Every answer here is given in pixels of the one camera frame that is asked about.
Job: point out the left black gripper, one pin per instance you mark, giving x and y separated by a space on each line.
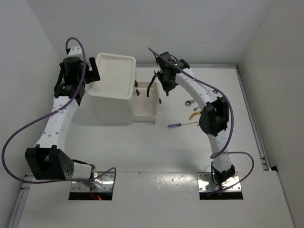
91 75

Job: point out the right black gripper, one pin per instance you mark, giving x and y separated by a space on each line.
167 87

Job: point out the green handled cutters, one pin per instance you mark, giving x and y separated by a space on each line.
150 85

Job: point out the white drawer cabinet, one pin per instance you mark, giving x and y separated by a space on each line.
113 96

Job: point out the yellow handled pliers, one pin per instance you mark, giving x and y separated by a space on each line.
194 115

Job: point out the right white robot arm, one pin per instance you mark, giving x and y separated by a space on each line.
214 115

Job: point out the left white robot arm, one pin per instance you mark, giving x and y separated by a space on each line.
47 159

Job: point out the silver ratchet wrench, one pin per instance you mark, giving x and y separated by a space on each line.
190 102

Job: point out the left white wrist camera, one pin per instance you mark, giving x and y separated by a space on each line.
74 52

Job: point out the blue handled screwdriver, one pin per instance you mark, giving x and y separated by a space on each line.
170 126

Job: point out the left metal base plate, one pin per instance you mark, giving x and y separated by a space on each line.
103 184

